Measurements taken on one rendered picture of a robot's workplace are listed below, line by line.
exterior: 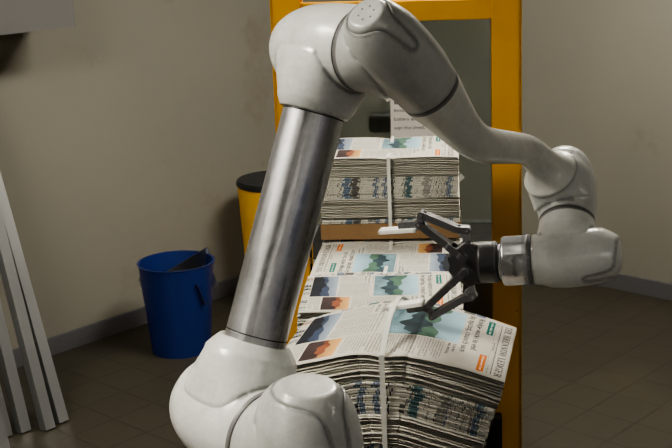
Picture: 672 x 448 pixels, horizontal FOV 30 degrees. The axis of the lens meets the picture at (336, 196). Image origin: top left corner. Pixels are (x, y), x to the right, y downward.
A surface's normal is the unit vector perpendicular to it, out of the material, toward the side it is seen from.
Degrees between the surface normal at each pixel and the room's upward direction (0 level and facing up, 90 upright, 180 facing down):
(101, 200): 90
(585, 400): 0
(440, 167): 90
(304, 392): 6
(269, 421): 66
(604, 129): 90
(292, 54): 74
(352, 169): 90
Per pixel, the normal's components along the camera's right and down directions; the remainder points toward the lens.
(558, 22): -0.68, 0.19
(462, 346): 0.16, -0.95
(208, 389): -0.65, -0.26
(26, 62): 0.74, 0.13
